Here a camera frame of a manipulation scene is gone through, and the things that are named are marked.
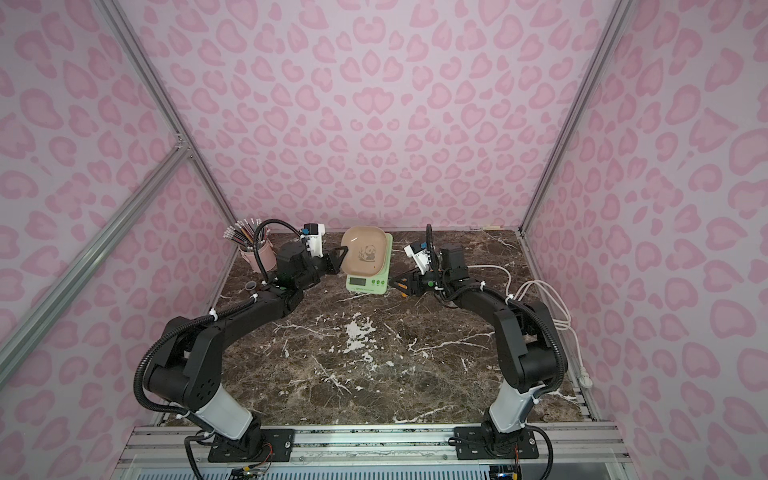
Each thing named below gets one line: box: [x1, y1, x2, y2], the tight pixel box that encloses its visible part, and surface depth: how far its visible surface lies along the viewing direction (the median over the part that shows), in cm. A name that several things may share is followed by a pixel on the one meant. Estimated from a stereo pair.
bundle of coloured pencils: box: [223, 218, 269, 249], surface depth 105 cm
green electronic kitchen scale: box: [346, 233, 393, 295], surface depth 87 cm
